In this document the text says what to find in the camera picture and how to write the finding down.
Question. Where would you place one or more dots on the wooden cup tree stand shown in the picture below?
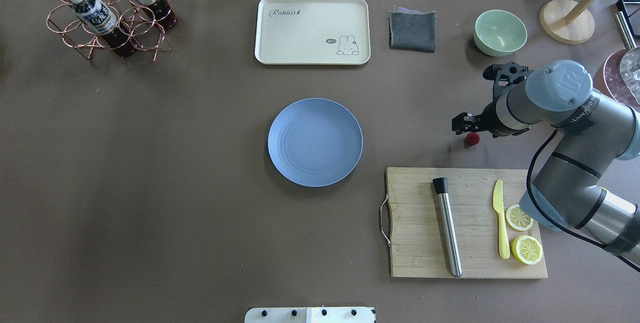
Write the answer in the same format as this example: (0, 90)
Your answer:
(568, 21)

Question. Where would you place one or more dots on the cream rabbit tray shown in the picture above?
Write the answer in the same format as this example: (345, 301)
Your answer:
(312, 32)

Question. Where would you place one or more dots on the metal ice scoop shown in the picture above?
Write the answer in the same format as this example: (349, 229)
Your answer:
(629, 66)

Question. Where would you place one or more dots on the blue plate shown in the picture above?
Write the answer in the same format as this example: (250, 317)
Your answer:
(315, 142)

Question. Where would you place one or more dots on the copper wire bottle rack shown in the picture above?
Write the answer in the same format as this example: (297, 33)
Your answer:
(148, 37)

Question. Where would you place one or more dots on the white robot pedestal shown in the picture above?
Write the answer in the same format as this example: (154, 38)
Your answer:
(319, 314)

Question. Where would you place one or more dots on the yellow plastic knife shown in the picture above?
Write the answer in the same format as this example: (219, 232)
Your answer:
(499, 208)

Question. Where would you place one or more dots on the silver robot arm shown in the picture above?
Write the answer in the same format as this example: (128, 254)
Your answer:
(596, 130)

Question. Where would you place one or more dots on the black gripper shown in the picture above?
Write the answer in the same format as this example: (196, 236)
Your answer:
(491, 119)

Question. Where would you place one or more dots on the lemon half slice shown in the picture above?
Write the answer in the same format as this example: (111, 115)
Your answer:
(527, 249)
(518, 219)

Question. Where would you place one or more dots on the red strawberry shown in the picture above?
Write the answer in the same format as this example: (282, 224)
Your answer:
(472, 139)

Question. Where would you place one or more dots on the steel muddler black tip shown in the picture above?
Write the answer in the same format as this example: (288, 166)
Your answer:
(452, 251)

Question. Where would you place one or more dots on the green bowl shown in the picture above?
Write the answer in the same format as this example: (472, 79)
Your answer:
(499, 33)

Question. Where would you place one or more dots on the wooden cutting board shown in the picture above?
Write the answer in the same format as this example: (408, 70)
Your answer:
(417, 247)

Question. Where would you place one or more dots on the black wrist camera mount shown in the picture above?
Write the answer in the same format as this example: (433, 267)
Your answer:
(504, 76)

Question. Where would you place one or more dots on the black tray under glasses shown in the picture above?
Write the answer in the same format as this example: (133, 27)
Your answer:
(630, 10)

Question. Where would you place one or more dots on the grey folded cloth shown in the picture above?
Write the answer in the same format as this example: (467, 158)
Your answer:
(413, 30)

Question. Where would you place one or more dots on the pink bowl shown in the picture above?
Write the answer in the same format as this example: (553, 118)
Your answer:
(608, 80)

